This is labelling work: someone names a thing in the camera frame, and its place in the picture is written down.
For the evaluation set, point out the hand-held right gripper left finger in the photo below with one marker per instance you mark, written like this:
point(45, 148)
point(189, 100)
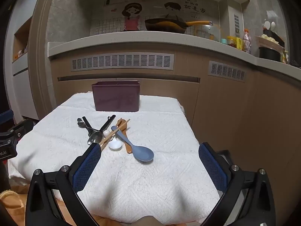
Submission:
point(85, 167)

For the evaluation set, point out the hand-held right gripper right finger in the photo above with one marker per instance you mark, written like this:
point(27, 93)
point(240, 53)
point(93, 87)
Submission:
point(212, 167)

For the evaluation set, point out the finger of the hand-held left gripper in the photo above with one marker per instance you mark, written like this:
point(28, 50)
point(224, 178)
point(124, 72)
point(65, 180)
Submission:
point(11, 134)
point(6, 117)

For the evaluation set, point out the white ceramic spoon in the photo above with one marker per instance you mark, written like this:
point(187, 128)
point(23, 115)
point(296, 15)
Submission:
point(114, 144)

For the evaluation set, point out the brown wooden spoon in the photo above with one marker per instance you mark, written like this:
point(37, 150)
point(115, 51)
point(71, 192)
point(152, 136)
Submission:
point(128, 147)

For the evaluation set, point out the blue plastic spoon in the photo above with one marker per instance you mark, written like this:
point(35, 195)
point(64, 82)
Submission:
point(143, 155)

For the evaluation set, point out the purple plastic utensil holder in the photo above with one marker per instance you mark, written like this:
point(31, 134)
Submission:
point(116, 97)

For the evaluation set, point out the white textured towel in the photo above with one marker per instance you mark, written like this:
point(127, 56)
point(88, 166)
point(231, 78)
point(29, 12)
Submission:
point(145, 181)

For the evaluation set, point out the white open shelf unit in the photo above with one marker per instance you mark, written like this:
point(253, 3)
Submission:
point(21, 42)

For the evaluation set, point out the short grey vent grille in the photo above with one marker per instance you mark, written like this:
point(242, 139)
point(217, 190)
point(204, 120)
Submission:
point(227, 71)

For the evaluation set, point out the long grey vent grille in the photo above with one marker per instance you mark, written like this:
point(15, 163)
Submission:
point(122, 62)

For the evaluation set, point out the black pot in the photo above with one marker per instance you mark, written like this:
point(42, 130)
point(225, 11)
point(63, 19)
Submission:
point(269, 54)

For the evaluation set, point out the yellow box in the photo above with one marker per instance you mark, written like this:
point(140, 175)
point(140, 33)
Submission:
point(239, 43)

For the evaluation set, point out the jar with yellow lid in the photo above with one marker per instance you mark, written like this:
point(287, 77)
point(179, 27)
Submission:
point(231, 42)

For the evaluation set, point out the teal cup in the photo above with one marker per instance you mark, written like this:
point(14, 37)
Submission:
point(223, 41)

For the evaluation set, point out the plastic bottle with orange cap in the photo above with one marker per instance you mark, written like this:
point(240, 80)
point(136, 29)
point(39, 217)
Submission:
point(246, 41)

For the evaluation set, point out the glass pot lid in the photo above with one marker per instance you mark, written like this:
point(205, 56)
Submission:
point(208, 33)

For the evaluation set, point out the grey stone countertop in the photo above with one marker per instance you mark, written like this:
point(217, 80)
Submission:
point(131, 40)

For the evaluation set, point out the beige basket of vegetables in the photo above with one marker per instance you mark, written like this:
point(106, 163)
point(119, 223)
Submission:
point(270, 41)

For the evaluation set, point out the black holder with white ladles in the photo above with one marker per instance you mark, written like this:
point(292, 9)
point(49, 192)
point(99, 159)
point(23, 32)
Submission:
point(272, 31)

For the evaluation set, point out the white wall outlet panel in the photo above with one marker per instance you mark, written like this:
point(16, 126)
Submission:
point(236, 23)

